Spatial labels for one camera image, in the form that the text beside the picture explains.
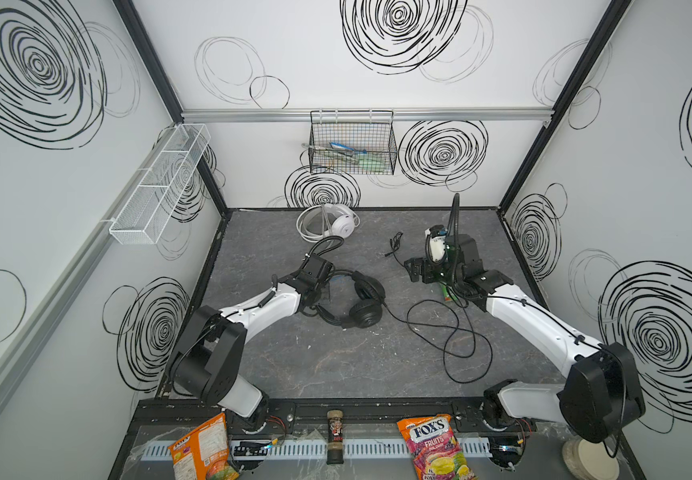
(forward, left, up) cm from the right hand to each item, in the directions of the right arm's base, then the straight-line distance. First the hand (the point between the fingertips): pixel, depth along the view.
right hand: (416, 259), depth 84 cm
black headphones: (-11, +14, -8) cm, 20 cm away
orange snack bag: (-44, +51, -14) cm, 69 cm away
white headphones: (+23, +22, -8) cm, 33 cm away
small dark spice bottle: (-43, +22, -15) cm, 50 cm away
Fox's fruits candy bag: (-44, -1, -14) cm, 46 cm away
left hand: (-3, +28, -12) cm, 30 cm away
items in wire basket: (+23, +24, +18) cm, 38 cm away
